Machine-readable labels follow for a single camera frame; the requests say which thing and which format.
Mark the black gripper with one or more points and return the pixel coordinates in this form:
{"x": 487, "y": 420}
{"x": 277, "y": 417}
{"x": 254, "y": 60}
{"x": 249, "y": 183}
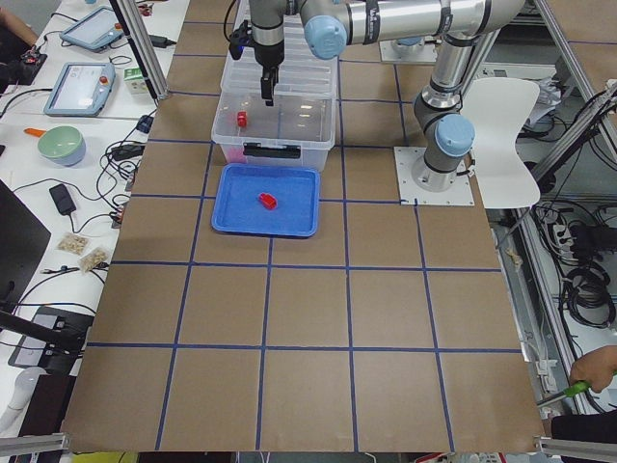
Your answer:
{"x": 269, "y": 55}

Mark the clear plastic box lid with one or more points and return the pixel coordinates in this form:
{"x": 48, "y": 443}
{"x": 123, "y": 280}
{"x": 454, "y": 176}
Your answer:
{"x": 299, "y": 74}

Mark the red block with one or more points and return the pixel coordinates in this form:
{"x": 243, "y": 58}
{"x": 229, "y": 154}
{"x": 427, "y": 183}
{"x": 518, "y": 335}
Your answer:
{"x": 242, "y": 119}
{"x": 268, "y": 200}

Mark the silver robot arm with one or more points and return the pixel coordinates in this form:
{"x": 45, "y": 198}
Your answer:
{"x": 372, "y": 55}
{"x": 450, "y": 35}

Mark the clear plastic storage box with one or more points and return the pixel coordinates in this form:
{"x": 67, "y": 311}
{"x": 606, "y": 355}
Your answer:
{"x": 296, "y": 131}

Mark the blue plastic tray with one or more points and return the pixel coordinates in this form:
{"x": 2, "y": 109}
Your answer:
{"x": 238, "y": 210}

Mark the person hand at edge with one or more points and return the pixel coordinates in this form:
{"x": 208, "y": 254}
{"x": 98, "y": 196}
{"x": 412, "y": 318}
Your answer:
{"x": 597, "y": 368}

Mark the black power adapter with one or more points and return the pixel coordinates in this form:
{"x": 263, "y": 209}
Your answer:
{"x": 160, "y": 41}

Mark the green white carton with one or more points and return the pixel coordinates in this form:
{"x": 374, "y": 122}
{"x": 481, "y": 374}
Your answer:
{"x": 134, "y": 81}

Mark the far teach pendant tablet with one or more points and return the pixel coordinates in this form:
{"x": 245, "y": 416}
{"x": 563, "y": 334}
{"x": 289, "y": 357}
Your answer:
{"x": 95, "y": 31}

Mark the teach pendant tablet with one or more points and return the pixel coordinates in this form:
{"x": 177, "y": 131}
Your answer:
{"x": 81, "y": 90}
{"x": 95, "y": 31}

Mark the near teach pendant tablet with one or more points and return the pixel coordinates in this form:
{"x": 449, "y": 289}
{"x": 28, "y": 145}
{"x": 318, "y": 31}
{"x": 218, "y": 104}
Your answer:
{"x": 81, "y": 90}

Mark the green and blue bowl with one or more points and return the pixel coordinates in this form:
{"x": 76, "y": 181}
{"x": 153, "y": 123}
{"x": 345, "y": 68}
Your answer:
{"x": 63, "y": 145}

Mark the white plastic chair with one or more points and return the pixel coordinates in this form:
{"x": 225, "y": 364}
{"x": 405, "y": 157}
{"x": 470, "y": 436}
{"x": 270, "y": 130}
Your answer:
{"x": 498, "y": 107}

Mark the black phone on table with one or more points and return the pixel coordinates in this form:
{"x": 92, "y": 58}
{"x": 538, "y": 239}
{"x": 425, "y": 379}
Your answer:
{"x": 62, "y": 199}

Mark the snack bag left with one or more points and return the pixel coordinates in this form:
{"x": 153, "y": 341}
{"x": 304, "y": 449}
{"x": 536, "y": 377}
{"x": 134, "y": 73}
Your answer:
{"x": 73, "y": 243}

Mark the snack bag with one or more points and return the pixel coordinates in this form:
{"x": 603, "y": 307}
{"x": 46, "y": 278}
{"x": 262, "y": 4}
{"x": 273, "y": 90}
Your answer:
{"x": 93, "y": 259}
{"x": 73, "y": 243}

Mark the snack bag right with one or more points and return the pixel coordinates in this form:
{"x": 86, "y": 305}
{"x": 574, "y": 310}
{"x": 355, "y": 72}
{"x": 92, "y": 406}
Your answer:
{"x": 93, "y": 259}

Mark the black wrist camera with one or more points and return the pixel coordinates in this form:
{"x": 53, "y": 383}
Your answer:
{"x": 240, "y": 39}

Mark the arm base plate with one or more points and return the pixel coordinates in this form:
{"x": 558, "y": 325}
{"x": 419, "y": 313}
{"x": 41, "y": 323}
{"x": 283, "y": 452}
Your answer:
{"x": 422, "y": 53}
{"x": 419, "y": 185}

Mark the aluminium frame post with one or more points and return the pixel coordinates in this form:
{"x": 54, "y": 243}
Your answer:
{"x": 138, "y": 38}

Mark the green handled stick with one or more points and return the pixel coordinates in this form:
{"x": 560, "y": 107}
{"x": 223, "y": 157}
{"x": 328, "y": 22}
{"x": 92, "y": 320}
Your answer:
{"x": 578, "y": 388}

